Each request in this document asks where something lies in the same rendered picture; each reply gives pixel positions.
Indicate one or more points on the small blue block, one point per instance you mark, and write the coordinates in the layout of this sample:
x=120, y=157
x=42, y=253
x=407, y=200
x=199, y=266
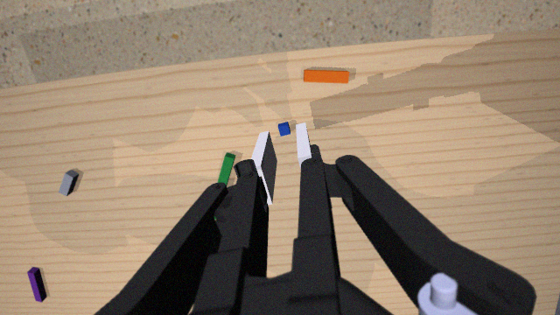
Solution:
x=284, y=129

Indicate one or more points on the green rod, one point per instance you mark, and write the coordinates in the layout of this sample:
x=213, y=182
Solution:
x=226, y=168

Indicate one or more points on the grey rectangular block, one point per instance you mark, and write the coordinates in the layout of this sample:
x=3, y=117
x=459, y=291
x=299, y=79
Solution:
x=68, y=182

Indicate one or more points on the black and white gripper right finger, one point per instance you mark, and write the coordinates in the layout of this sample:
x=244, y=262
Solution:
x=438, y=275

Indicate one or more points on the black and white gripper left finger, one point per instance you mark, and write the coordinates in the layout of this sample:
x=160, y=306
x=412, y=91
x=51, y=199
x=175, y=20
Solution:
x=169, y=280

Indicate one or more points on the orange rod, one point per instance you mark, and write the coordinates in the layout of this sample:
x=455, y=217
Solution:
x=328, y=76

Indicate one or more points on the purple rod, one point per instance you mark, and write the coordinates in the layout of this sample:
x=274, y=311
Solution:
x=37, y=284

